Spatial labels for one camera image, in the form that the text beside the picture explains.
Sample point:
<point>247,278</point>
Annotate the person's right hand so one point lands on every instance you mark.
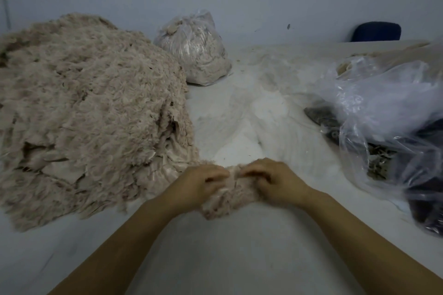
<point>280,182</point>

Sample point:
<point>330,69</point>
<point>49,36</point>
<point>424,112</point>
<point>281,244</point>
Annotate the person's left hand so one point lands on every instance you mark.
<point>197,184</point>

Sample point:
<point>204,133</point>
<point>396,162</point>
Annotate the stack of sorted beige pieces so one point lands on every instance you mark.
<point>234,198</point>

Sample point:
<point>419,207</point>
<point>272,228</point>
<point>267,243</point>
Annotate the large pile beige fabric scraps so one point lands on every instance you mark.
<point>90,111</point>

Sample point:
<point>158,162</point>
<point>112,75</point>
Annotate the person's right forearm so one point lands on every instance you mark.
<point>374,253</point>

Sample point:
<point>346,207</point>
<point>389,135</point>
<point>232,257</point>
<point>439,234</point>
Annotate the person's left forearm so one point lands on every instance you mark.
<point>117,250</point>

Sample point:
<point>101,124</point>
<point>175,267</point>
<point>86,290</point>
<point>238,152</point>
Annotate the beige fur pile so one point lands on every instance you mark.
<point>346,64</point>

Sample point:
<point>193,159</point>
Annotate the large clear plastic bag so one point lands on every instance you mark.
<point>387,104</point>

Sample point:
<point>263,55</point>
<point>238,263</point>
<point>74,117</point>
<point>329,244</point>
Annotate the clear bag of beige scraps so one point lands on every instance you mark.
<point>197,49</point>

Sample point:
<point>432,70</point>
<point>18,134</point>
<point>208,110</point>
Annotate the blue chair back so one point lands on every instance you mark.
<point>376,31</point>

